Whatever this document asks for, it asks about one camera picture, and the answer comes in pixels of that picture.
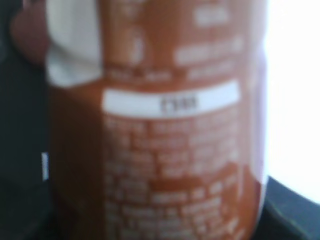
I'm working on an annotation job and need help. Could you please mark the brown cafe drink bottle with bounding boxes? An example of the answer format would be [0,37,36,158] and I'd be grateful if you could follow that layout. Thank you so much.
[11,0,270,240]

